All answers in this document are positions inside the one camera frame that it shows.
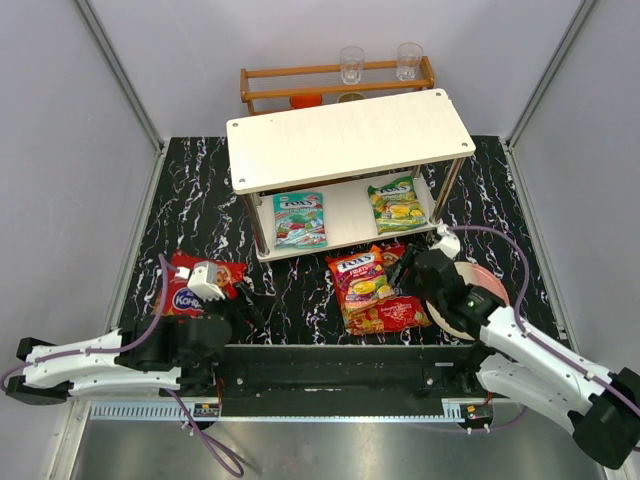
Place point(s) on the cream floral plate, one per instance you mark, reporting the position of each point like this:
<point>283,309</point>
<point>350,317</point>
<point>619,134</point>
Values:
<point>475,275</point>

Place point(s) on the orange Fox's candy bag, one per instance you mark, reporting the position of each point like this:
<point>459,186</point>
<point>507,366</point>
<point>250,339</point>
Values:
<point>360,280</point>

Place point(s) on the right red Konfety candy bag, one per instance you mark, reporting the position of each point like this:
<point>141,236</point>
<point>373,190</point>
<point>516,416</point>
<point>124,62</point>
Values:
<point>390,315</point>

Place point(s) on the clear drinking glass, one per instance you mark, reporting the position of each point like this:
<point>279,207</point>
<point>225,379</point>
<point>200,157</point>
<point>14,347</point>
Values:
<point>409,55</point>
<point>351,64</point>

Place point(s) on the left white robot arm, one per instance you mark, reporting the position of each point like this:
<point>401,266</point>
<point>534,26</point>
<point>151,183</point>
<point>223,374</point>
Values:
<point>169,354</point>

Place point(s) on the white two-tier shelf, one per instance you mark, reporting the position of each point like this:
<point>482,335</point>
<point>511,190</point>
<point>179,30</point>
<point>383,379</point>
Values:
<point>340,150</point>

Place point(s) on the green yellow Fox's candy bag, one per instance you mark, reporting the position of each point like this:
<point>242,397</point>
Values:
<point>396,206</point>

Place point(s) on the left clear drinking glass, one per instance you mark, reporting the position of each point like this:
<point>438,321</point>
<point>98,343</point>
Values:
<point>351,64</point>

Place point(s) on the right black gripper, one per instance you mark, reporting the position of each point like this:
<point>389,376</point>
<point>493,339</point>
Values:
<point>417,265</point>

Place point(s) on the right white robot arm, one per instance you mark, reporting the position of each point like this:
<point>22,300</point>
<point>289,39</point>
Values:
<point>599,408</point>

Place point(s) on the black marble mat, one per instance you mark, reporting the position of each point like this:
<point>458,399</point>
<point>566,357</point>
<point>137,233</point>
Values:
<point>194,210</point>

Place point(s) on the teal Fox's mint candy bag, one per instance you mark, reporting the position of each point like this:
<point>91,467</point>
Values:
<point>299,220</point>

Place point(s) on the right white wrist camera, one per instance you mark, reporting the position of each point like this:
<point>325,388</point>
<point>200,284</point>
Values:
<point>446,241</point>

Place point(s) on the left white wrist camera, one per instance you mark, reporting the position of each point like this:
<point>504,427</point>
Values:
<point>202,281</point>

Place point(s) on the red konfety candy bag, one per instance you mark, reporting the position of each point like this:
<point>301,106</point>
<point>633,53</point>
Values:
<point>176,299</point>
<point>390,315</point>

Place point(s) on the right clear drinking glass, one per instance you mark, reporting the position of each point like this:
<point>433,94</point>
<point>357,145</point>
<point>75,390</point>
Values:
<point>409,55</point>

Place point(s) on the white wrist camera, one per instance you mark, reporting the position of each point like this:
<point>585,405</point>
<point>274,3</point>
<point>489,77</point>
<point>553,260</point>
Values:
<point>202,281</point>
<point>446,241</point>

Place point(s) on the orange round object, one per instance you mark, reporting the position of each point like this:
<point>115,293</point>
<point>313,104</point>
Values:
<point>305,101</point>

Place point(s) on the olive round lid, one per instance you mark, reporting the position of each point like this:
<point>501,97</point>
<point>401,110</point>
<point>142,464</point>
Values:
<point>350,97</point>

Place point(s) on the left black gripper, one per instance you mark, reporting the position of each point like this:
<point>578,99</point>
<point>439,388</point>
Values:
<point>240,304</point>

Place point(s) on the brown wooden rack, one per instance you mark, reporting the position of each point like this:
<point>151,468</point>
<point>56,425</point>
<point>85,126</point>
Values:
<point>271,90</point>

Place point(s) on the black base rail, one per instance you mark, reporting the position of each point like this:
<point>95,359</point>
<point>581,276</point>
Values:
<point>334,381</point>

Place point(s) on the left red Konfety candy bag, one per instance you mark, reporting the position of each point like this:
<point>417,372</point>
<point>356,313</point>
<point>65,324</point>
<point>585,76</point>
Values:
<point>176,299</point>

